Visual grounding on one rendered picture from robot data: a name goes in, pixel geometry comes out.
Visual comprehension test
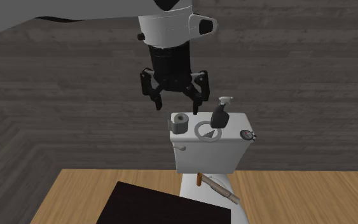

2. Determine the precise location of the round silver stopwatch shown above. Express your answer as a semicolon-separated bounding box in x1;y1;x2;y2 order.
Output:
239;129;258;141

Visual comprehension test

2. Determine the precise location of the wooden hammer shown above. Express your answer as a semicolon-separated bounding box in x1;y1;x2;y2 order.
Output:
196;172;240;205

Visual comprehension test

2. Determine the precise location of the black spray bottle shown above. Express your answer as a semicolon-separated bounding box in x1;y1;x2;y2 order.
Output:
210;95;234;130

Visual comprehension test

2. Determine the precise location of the grey toilet paper roll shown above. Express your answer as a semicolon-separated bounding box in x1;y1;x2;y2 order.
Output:
167;113;189;135

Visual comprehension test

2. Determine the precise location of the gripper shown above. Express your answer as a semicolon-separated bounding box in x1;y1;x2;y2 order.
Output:
139;41;210;116

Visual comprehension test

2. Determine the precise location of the grey round plate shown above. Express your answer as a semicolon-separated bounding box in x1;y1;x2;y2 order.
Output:
194;120;223;143

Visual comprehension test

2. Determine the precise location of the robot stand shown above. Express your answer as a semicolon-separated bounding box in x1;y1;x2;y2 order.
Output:
96;181;232;224

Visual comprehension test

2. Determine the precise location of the white toilet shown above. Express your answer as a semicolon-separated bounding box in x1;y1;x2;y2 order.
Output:
169;112;254;224

